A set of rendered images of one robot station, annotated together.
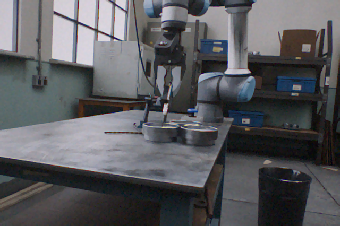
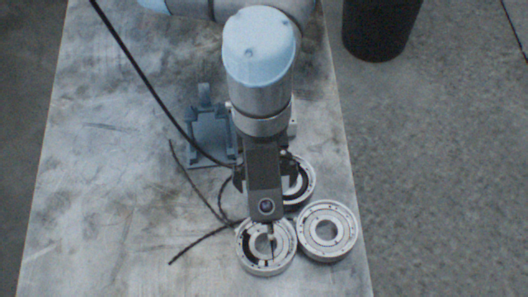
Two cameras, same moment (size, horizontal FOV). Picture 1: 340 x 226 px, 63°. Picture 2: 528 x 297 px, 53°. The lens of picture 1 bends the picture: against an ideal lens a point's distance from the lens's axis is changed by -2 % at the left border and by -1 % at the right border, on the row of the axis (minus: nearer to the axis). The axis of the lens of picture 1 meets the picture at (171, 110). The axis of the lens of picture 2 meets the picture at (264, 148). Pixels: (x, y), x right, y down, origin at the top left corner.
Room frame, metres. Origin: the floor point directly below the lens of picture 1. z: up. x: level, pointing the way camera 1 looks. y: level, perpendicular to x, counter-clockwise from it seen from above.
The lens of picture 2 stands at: (0.47, 0.11, 1.68)
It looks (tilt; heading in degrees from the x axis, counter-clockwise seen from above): 58 degrees down; 344
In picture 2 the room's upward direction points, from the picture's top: 2 degrees counter-clockwise
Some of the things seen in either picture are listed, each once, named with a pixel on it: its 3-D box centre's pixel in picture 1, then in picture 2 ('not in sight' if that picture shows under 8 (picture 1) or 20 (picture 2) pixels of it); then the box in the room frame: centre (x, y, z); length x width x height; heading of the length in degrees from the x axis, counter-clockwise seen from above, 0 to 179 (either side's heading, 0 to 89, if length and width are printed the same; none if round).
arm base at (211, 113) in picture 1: (208, 110); not in sight; (1.36, -0.18, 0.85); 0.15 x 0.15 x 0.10
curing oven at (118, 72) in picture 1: (129, 72); not in sight; (3.40, 0.54, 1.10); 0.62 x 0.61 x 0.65; 166
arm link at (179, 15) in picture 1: (173, 18); (258, 106); (0.84, 0.01, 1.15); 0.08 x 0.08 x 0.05
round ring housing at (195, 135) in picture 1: (198, 135); (326, 232); (0.78, -0.08, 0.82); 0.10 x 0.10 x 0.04
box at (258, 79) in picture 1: (248, 77); not in sight; (4.32, -1.14, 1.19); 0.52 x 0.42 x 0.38; 76
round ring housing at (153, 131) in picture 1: (160, 131); (266, 245); (0.79, 0.03, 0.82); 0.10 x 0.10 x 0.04
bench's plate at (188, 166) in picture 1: (147, 127); (194, 135); (1.07, 0.09, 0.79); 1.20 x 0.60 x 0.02; 166
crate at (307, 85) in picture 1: (294, 85); not in sight; (4.17, -1.79, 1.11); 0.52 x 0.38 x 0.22; 76
